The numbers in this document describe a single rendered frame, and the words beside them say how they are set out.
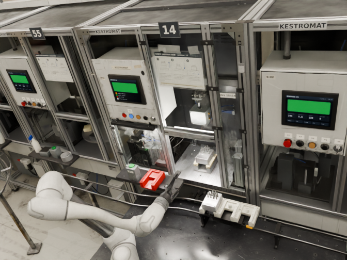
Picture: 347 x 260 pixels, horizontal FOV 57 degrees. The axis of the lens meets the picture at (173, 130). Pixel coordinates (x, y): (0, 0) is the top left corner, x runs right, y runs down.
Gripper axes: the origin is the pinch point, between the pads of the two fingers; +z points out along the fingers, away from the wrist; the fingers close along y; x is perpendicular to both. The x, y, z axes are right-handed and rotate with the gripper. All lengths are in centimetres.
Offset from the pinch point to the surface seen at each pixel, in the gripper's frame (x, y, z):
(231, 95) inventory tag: -32, 51, 21
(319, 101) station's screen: -76, 53, 18
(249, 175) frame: -39.0, -5.3, 21.4
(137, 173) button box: 43.2, -15.0, 10.6
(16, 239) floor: 201, -112, -31
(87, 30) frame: 58, 90, 21
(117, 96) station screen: 47, 46, 18
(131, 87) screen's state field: 33, 53, 18
